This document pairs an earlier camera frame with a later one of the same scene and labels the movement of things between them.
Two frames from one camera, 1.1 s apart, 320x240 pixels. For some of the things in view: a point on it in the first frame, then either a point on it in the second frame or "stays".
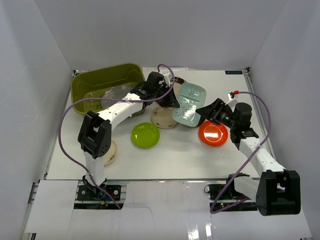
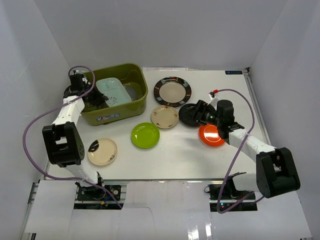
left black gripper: x=169 y=97 → x=94 y=97
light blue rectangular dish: x=190 y=97 → x=113 y=88
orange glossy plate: x=212 y=133 stays
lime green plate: x=145 y=135 stays
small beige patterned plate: x=162 y=117 stays
